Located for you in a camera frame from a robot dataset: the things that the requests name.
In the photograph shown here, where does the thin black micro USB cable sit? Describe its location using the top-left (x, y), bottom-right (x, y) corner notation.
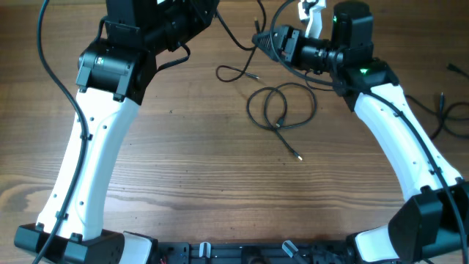
top-left (215, 0), bottom-right (267, 84)

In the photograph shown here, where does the black cable with USB plug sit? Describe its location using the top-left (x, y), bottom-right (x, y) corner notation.
top-left (405, 62), bottom-right (469, 140)

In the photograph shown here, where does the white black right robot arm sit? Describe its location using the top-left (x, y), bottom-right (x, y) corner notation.
top-left (252, 1), bottom-right (468, 263)

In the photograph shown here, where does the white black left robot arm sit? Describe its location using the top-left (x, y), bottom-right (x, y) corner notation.
top-left (14, 0), bottom-right (218, 263)

